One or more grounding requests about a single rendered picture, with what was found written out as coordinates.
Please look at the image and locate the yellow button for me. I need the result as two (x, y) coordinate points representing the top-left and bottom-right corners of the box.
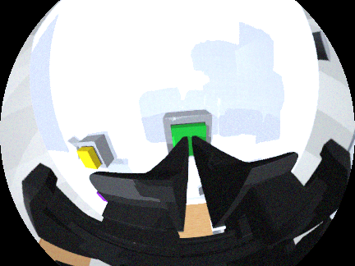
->
(76, 134), (114, 169)

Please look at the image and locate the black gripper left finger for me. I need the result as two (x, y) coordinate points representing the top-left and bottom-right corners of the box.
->
(89, 136), (190, 232)

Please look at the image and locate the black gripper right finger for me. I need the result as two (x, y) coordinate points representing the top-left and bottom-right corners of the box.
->
(191, 136), (299, 229)

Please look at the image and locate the green button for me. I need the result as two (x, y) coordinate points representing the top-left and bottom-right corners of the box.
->
(162, 109), (213, 157)

